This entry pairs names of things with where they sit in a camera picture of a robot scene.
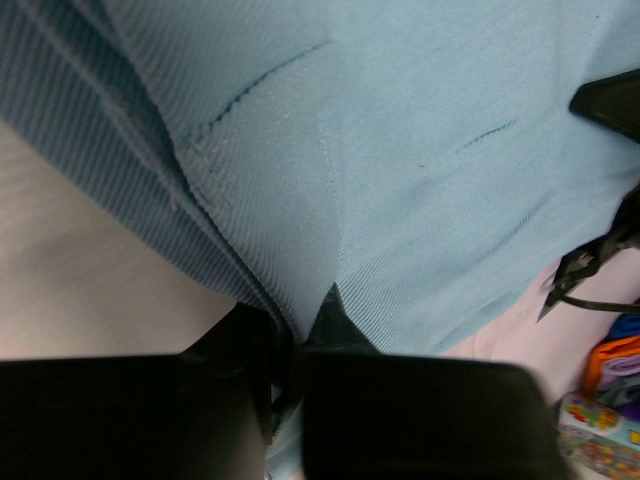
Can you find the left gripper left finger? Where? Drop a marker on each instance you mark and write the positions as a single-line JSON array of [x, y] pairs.
[[204, 413]]

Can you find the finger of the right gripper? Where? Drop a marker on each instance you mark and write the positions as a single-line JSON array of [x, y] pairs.
[[611, 102]]

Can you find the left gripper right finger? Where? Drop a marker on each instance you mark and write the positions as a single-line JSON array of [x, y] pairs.
[[368, 415]]

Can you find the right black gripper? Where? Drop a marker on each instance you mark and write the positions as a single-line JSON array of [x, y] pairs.
[[587, 260]]

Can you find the light blue garment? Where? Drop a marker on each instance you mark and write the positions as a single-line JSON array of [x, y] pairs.
[[419, 156]]

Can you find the orange and purple cloths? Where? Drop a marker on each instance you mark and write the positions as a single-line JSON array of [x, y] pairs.
[[618, 352]]

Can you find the colourful toy box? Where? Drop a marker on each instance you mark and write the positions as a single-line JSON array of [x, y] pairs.
[[598, 438]]

